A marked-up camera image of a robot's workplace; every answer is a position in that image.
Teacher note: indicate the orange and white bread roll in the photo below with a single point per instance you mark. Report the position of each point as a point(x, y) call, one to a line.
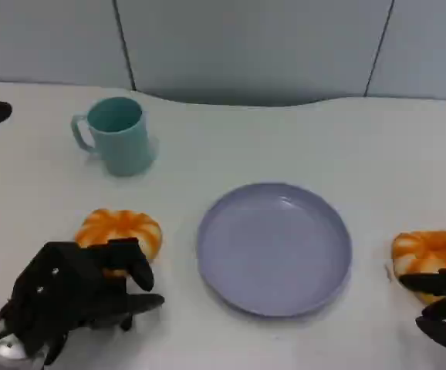
point(427, 250)
point(119, 227)

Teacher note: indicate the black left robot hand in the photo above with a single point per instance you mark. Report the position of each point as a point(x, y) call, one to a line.
point(57, 293)

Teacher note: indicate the pale green mug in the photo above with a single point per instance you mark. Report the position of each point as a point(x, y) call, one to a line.
point(124, 150)

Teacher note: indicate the lilac plate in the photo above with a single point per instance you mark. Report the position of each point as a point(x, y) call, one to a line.
point(273, 250)

